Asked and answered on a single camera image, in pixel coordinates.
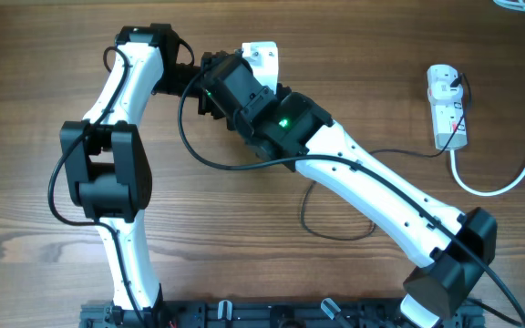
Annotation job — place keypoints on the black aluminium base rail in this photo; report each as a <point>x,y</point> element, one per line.
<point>363,313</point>

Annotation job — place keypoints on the white power strip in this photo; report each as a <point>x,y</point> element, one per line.
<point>449,129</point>

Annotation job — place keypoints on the white charger plug adapter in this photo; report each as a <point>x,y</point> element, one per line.
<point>442,93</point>

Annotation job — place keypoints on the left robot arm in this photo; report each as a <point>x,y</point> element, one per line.
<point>108,173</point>

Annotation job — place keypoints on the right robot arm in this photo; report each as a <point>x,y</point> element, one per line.
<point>450,249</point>

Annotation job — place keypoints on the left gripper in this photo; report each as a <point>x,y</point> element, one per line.
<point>204,97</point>

